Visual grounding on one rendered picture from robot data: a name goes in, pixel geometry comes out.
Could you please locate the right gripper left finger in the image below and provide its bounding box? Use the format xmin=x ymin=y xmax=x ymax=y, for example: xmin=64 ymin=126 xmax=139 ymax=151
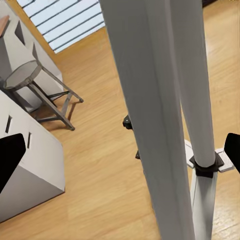
xmin=0 ymin=133 xmax=27 ymax=193

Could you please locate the camera tripod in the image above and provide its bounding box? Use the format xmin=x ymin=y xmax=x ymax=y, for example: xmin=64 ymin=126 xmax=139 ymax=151
xmin=99 ymin=0 xmax=236 ymax=240

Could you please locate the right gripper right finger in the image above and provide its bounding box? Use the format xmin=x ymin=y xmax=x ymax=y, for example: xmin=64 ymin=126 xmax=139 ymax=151
xmin=223 ymin=132 xmax=240 ymax=173

